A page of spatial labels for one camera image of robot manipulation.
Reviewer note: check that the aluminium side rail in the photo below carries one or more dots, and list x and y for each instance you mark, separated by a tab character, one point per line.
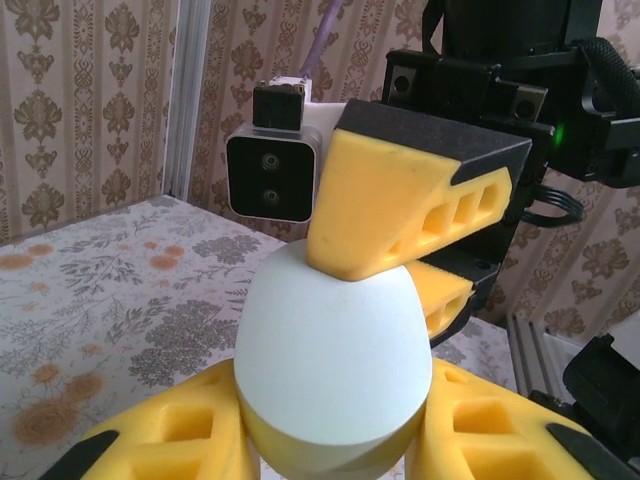
535	360

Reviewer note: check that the aluminium corner post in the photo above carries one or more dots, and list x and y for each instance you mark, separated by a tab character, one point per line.
185	100

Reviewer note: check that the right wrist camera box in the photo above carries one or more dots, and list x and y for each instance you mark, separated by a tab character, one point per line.
270	175

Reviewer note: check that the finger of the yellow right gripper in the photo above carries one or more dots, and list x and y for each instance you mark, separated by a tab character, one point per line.
380	200
445	300

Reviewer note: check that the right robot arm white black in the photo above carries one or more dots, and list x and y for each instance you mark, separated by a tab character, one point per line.
605	380

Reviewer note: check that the mint green earbud charging case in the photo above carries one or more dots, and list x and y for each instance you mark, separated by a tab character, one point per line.
330	360

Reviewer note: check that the floral patterned table mat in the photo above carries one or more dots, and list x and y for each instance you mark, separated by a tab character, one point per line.
100	300

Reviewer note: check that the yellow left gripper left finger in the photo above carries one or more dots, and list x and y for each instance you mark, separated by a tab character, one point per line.
190	440

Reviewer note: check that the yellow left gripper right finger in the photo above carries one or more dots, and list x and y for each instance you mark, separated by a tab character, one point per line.
500	440

